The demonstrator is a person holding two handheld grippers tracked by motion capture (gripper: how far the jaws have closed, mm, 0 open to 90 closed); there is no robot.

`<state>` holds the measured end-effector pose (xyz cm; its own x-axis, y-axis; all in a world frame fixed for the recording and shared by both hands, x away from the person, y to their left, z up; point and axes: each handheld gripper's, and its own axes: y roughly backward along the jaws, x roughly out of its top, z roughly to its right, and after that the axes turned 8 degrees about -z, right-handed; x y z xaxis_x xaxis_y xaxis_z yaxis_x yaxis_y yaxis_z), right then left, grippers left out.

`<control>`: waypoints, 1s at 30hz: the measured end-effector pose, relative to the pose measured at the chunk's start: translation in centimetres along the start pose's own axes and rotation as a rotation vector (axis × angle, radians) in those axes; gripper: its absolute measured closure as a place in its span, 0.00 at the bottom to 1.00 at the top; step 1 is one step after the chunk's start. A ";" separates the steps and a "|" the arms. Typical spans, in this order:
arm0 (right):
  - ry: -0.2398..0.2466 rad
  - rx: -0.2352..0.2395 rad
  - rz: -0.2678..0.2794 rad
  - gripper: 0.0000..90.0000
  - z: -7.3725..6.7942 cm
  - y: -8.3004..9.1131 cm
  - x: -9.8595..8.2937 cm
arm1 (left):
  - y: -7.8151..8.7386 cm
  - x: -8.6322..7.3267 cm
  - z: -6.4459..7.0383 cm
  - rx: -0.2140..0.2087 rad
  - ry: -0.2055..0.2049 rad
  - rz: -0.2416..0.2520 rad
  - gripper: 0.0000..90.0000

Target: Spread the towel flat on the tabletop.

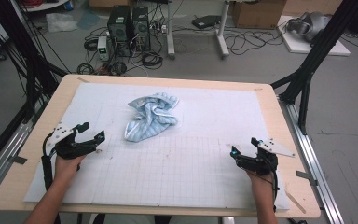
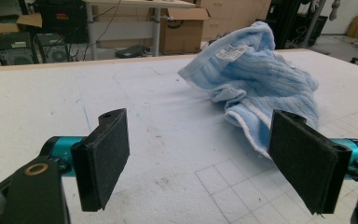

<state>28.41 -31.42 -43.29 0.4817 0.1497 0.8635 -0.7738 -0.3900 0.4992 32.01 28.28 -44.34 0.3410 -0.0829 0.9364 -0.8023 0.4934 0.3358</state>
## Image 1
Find large black computer tower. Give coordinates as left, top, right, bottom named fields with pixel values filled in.
left=106, top=5, right=133, bottom=58

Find large cardboard box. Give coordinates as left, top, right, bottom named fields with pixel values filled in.
left=231, top=0, right=288, bottom=30

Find coiled black cable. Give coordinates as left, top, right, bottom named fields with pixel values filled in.
left=141, top=50, right=164, bottom=71

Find black sleeved gripper cable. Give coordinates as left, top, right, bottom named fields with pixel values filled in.
left=40, top=132, right=57, bottom=191

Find person's left hand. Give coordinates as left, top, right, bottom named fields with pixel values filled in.
left=54, top=153, right=87, bottom=185

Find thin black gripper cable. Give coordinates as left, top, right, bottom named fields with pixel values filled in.
left=255, top=160, right=280, bottom=213

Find black metal frame stand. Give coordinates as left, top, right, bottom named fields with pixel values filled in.
left=269, top=0, right=358, bottom=136
left=0, top=0, right=70, bottom=125

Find slim black computer tower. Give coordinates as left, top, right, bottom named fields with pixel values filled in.
left=131, top=6, right=152, bottom=52

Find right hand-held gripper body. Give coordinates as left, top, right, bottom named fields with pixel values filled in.
left=235, top=138, right=296, bottom=176

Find blue striped towel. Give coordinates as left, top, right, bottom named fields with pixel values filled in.
left=124, top=91, right=180, bottom=143

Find white power supply box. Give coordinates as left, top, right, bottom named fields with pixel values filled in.
left=96, top=35, right=110, bottom=63

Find loose black floor cables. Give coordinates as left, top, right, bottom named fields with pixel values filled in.
left=223, top=27, right=291, bottom=57

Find grey robot head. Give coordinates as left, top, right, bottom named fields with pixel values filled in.
left=285, top=11, right=332, bottom=43

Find aluminium rail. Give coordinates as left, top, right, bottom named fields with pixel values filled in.
left=0, top=102, right=35, bottom=204
left=279, top=98, right=346, bottom=224

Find white desk leg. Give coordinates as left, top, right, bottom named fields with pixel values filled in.
left=166, top=0, right=177, bottom=60
left=215, top=0, right=231, bottom=60

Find person's right hand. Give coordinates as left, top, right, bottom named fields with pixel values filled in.
left=245, top=169, right=276, bottom=191

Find black tape piece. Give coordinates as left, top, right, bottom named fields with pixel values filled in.
left=296, top=170, right=319, bottom=188
left=7, top=155, right=28, bottom=166

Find white floor board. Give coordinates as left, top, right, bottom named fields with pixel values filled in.
left=276, top=15, right=351, bottom=57

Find black flat device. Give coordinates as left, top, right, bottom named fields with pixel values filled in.
left=191, top=14, right=223, bottom=30

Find clear plastic bag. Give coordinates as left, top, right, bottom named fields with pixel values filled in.
left=45, top=12, right=79, bottom=34

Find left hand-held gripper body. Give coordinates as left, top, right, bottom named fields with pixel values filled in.
left=44, top=122, right=101, bottom=161

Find white grid mat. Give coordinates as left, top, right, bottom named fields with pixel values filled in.
left=22, top=82, right=291, bottom=211

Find wooden stick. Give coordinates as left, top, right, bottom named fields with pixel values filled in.
left=284, top=189, right=308, bottom=215

